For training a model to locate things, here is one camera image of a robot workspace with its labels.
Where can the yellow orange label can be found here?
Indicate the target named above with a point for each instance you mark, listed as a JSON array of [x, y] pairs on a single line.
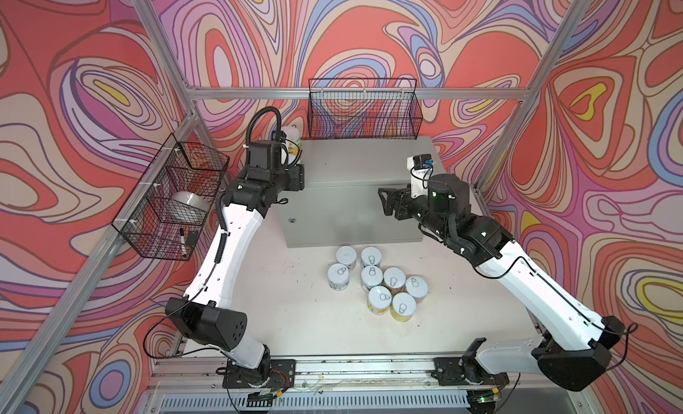
[[292, 139]]

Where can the black wire basket back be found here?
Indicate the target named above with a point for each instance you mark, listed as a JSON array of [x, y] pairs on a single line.
[[363, 108]]

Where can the black wire basket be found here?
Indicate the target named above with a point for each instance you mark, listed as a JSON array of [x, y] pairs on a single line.
[[150, 220], [363, 108]]

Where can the silver tape roll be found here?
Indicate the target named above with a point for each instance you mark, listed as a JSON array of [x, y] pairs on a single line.
[[192, 200]]

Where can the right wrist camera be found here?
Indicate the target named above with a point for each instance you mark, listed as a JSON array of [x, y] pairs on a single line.
[[421, 168]]

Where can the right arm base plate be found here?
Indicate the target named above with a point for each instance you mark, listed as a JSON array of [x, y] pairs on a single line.
[[464, 371]]

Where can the black wire basket left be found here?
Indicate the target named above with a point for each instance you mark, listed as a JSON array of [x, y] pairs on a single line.
[[150, 220]]

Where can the teal label can back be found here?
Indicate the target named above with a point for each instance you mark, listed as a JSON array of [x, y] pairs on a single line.
[[371, 256]]

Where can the grey metal cabinet box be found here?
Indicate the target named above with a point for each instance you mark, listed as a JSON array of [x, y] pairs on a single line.
[[339, 204]]

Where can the red label can right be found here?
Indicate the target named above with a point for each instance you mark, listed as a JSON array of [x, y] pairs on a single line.
[[417, 287]]

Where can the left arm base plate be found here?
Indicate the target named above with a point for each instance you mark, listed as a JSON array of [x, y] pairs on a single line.
[[279, 375]]

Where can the yellow label can front-right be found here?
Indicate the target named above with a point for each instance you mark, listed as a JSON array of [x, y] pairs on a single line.
[[403, 307]]

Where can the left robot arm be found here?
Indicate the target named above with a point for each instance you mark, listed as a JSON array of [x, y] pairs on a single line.
[[203, 314]]

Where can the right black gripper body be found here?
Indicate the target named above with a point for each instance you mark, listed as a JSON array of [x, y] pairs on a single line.
[[407, 207]]

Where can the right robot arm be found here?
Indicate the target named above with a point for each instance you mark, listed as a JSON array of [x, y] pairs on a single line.
[[574, 349]]

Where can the aluminium front rail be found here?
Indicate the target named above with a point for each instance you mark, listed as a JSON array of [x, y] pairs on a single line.
[[396, 371]]

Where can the yellow label can front-left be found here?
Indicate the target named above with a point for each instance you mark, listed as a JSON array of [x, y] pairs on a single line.
[[379, 300]]

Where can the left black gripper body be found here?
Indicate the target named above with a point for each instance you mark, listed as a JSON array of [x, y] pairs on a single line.
[[290, 179]]

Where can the pink label can plain lid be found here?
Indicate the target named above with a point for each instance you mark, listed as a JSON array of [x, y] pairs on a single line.
[[347, 256]]

